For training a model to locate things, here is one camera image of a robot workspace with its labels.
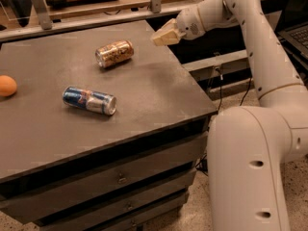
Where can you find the metal railing frame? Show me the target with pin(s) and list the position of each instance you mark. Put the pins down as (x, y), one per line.
(90, 16)

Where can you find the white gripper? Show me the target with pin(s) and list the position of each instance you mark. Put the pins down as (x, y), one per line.
(189, 23)

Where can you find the grey drawer cabinet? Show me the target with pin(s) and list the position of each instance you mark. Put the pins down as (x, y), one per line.
(68, 169)

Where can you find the orange gold soda can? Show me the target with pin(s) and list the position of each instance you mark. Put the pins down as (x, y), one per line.
(114, 53)

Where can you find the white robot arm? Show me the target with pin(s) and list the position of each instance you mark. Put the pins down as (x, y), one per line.
(247, 145)

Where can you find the black laptop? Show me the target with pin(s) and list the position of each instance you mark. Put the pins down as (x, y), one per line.
(292, 26)

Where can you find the blue silver energy drink can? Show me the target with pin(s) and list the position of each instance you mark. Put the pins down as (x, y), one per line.
(93, 101)

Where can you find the orange fruit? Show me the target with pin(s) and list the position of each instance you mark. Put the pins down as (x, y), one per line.
(8, 86)

